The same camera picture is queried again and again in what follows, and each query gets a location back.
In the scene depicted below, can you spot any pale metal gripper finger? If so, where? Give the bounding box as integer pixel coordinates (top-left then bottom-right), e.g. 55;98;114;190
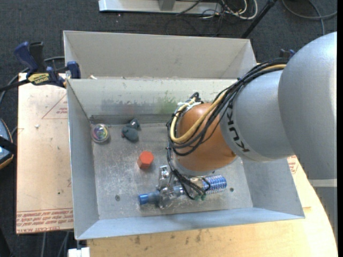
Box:
159;165;172;189
156;195;174;209

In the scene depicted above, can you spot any blue and grey cylindrical tool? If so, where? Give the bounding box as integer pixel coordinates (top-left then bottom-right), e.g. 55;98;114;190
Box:
137;185;186;206

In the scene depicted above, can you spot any red hexagonal block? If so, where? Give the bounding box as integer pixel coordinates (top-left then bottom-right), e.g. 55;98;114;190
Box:
136;150;155;170

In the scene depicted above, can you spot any grey metal bin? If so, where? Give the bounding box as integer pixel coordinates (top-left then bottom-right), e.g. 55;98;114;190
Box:
63;30;305;240

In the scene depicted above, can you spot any dark grey toy animal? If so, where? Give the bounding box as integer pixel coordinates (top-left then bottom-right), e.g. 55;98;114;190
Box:
121;118;141;143

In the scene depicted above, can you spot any clear iridescent ball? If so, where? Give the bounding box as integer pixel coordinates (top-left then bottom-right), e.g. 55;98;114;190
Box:
90;123;111;145

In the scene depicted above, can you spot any brown cardboard board red print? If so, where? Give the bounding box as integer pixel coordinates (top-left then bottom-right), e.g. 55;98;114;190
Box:
16;72;313;235

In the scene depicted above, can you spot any black cylinder on white bracket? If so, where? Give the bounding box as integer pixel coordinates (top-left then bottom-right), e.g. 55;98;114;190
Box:
189;173;228;196

